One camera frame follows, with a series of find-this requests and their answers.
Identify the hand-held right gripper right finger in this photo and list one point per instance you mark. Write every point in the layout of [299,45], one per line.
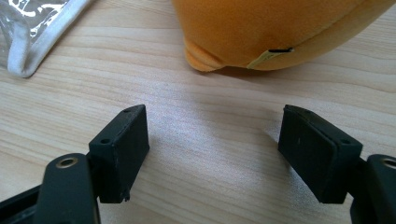
[317,155]

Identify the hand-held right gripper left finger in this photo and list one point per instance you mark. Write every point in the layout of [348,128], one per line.
[120,155]

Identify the clear plastic bag white trim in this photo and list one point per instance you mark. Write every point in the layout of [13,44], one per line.
[34,31]

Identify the orange plush toy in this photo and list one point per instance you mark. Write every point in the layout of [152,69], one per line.
[264,28]

